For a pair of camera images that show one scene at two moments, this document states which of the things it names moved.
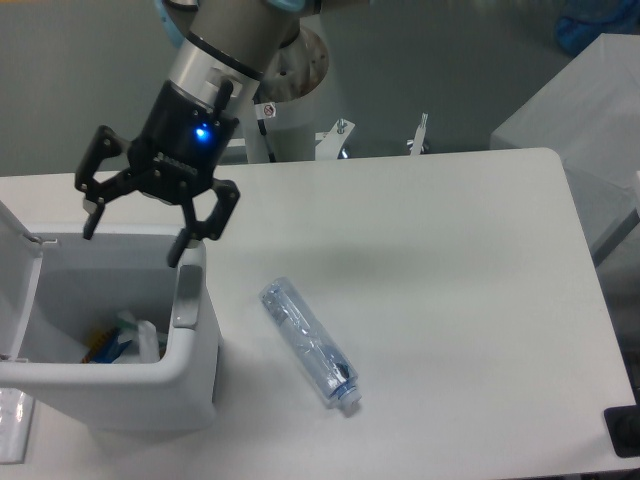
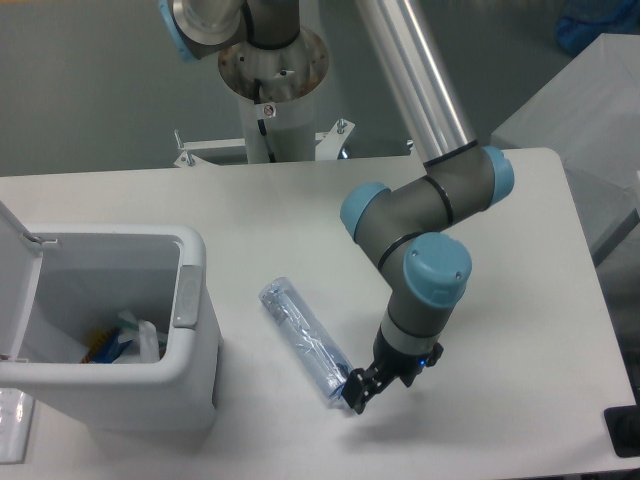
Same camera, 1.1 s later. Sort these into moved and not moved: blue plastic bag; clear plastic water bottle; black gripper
Moved: black gripper
Not moved: blue plastic bag; clear plastic water bottle
